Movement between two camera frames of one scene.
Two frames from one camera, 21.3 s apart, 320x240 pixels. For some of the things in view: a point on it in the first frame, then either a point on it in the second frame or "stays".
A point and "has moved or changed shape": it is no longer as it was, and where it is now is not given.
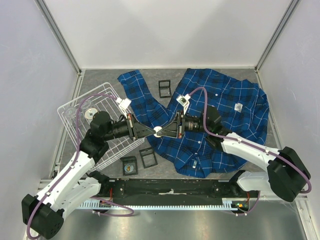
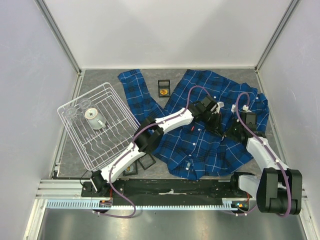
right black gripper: (174, 129) → (234, 121)
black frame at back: (165, 88) stays
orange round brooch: (156, 129) has moved or changed shape
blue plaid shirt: (209, 106) stays
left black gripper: (136, 129) → (217, 126)
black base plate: (177, 188) stays
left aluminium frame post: (59, 34) stays
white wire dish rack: (77, 115) stays
